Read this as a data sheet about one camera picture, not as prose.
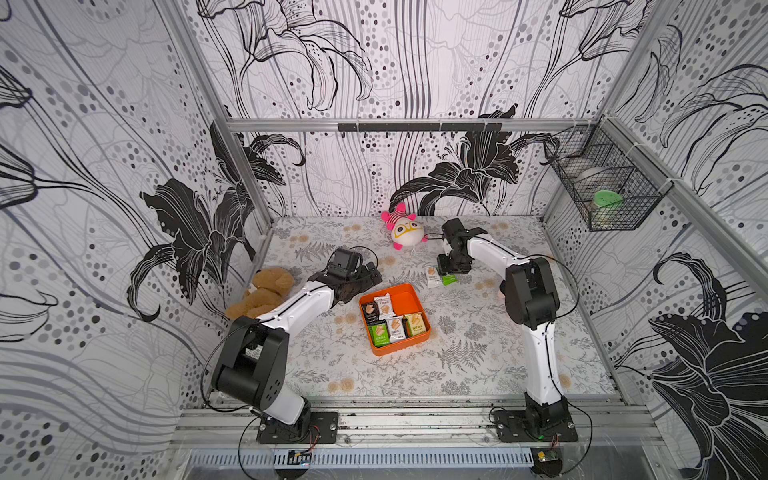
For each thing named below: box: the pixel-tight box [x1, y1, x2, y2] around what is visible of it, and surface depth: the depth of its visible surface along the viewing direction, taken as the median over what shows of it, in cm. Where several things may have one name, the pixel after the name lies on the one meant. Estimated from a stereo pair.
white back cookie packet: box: [374, 292, 395, 319], surface depth 93 cm
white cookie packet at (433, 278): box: [427, 266, 443, 289], surface depth 103 cm
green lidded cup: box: [591, 189, 623, 228], surface depth 80 cm
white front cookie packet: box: [386, 315, 407, 343], surface depth 88 cm
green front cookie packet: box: [368, 319, 391, 348], surface depth 88 cm
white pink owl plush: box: [381, 202, 428, 251], surface depth 110 cm
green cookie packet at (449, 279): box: [441, 274, 458, 286], surface depth 102 cm
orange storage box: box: [359, 284, 432, 357], surface depth 90 cm
